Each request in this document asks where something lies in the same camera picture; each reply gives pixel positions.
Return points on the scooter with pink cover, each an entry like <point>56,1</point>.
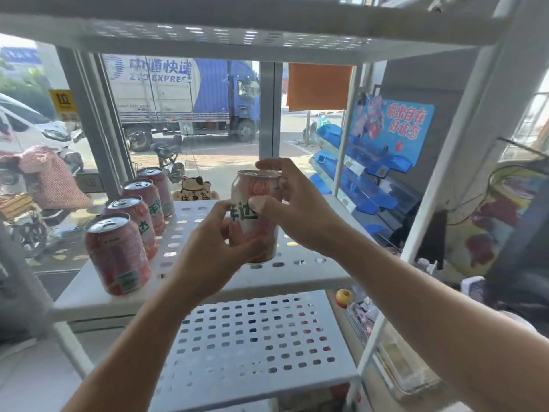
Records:
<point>51,180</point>

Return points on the yellow door sticker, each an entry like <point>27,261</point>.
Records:
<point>64,105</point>

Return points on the person's left hand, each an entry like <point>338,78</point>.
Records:
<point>214,261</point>

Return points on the white metal shelf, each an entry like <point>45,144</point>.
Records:
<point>107,308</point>

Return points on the blue printed poster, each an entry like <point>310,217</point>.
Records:
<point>399,124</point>

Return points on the blue rounded code stand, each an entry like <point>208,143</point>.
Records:
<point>472,289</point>

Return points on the blue plastic display rack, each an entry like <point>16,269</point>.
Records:
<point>364,184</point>

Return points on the black electric scooter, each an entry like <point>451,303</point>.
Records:
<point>169,160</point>

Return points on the yellow red small toy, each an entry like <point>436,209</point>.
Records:
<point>344,298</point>

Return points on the person's right hand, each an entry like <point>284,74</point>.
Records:
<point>309,218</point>

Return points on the white door sticker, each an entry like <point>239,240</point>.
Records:
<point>89,182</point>

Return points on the person's right forearm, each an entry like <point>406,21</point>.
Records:
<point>450,330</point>

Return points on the grey display stand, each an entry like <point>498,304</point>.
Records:
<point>523,261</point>

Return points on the brown printed carton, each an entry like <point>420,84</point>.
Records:
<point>313,399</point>

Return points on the white van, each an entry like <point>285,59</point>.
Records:
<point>34,128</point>

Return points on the beige cat figurine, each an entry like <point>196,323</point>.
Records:
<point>195,188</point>

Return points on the yellow red wall poster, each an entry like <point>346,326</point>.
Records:
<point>493,223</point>

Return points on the white window grille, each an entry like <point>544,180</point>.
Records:
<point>529,120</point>

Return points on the orange paper sheet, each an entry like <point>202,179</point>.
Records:
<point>319,87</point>

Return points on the white blue delivery truck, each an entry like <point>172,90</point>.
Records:
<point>163,94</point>

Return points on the black cash register monitor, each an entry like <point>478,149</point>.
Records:
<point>433,240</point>

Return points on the clear acrylic organizer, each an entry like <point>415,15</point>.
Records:
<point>399,364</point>

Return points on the person's left forearm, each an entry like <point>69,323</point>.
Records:
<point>137,360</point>

